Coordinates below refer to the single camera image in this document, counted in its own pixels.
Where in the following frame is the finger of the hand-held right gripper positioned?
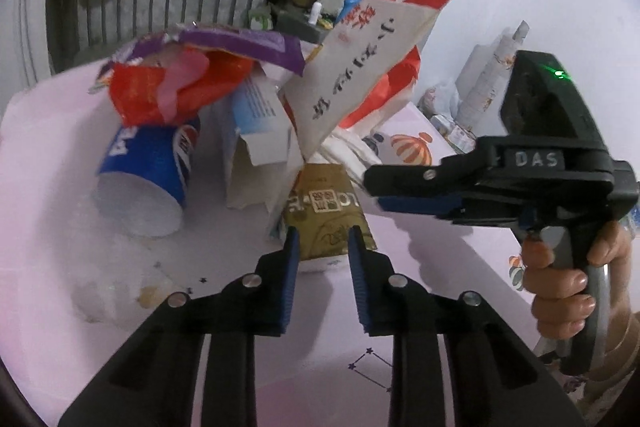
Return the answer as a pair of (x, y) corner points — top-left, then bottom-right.
(363, 138), (497, 200)
(377, 198), (507, 228)

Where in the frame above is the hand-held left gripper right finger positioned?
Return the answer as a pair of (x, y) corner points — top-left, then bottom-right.
(347, 224), (586, 427)

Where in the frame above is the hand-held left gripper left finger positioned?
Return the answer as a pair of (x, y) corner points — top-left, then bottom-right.
(57, 224), (301, 427)

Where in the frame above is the gold packet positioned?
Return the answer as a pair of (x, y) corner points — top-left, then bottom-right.
(270, 163), (378, 275)

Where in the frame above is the white paper bag red print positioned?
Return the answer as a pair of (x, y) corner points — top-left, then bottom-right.
(282, 0), (468, 158)

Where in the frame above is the white and blue carton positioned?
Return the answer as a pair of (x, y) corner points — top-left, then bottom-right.
(222, 77), (305, 212)

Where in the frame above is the purple snack bag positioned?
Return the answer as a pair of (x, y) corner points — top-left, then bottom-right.
(90, 23), (307, 95)

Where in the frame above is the red snack bag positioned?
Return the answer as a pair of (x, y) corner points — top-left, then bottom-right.
(107, 47), (256, 128)

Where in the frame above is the person's right hand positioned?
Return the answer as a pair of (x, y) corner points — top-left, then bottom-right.
(521, 221), (635, 342)

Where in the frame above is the pile of printed cartons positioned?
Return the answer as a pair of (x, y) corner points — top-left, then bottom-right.
(430, 112), (477, 154)

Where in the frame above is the red and white plastic bag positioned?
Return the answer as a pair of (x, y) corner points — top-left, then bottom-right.
(320, 44), (423, 180)

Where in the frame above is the blue paper cup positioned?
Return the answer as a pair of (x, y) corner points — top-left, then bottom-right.
(95, 114), (203, 239)

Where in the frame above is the grey cabinet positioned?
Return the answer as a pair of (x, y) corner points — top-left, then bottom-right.
(272, 9), (341, 42)

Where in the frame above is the pink plastic wrapper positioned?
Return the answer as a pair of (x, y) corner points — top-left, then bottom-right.
(155, 49), (211, 124)

